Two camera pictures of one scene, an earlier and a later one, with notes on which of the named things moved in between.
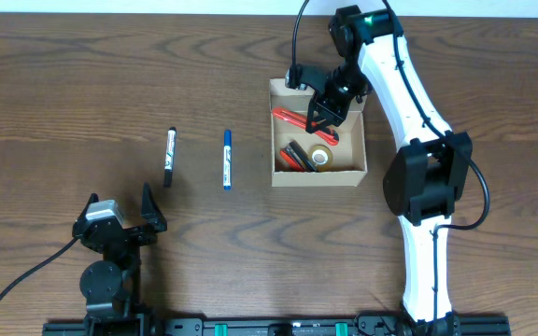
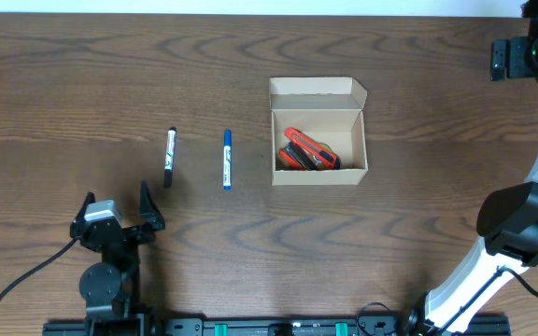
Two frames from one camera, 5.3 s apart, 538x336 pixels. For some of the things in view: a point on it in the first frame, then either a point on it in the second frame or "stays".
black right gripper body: x=344 y=78 to x=520 y=57
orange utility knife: x=330 y=136 to x=324 y=155
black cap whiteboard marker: x=170 y=156 stays
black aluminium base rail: x=361 y=324 stays
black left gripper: x=154 y=219 stays
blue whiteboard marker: x=227 y=160 stays
